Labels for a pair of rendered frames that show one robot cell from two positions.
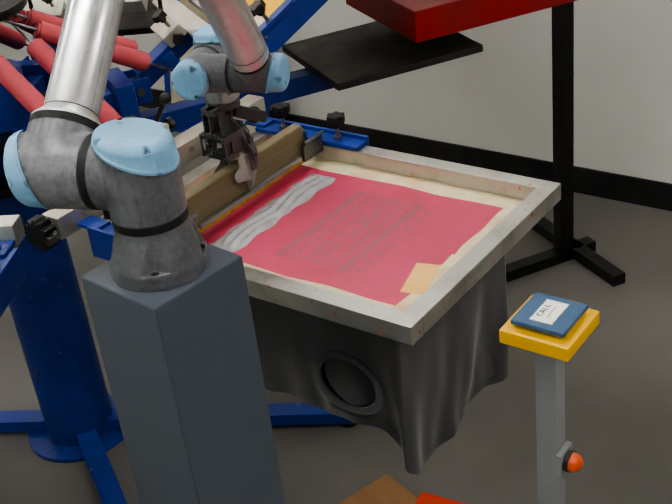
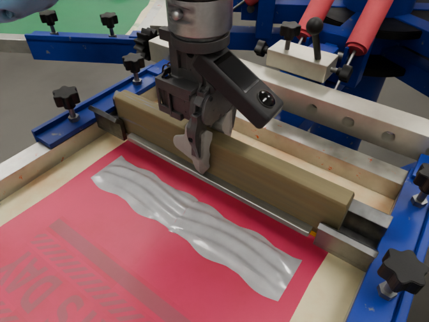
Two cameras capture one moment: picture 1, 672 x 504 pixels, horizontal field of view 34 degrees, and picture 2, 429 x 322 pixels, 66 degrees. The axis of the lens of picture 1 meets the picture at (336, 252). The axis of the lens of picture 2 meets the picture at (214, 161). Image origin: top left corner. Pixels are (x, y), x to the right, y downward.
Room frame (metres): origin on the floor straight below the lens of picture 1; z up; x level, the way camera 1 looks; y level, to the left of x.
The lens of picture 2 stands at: (2.12, -0.20, 1.36)
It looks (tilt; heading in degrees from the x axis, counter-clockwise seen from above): 43 degrees down; 87
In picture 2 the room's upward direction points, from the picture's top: straight up
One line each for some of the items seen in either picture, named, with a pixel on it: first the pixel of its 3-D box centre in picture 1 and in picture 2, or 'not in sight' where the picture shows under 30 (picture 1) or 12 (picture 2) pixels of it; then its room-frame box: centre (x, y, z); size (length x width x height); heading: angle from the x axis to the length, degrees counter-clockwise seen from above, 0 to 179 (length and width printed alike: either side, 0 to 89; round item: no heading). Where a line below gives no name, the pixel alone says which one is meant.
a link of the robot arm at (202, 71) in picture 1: (204, 73); not in sight; (2.02, 0.21, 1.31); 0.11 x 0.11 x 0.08; 71
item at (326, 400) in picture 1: (305, 348); not in sight; (1.83, 0.08, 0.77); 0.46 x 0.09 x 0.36; 51
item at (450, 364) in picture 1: (453, 345); not in sight; (1.82, -0.21, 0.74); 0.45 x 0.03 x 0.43; 141
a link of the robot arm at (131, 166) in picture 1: (135, 169); not in sight; (1.48, 0.28, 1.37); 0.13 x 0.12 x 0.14; 71
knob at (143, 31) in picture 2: (46, 230); (152, 45); (2.01, 0.59, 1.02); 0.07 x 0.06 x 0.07; 51
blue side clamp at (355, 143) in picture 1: (311, 143); (396, 253); (2.37, 0.02, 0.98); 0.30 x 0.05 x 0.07; 51
